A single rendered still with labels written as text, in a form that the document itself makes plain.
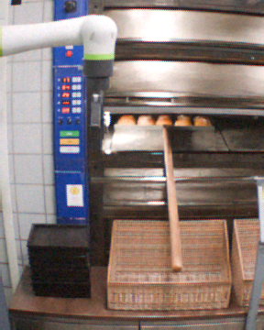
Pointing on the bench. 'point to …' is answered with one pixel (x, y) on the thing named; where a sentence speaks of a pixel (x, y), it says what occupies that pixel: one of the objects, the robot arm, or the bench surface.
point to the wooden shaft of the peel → (172, 208)
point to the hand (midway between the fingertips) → (97, 141)
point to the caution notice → (74, 195)
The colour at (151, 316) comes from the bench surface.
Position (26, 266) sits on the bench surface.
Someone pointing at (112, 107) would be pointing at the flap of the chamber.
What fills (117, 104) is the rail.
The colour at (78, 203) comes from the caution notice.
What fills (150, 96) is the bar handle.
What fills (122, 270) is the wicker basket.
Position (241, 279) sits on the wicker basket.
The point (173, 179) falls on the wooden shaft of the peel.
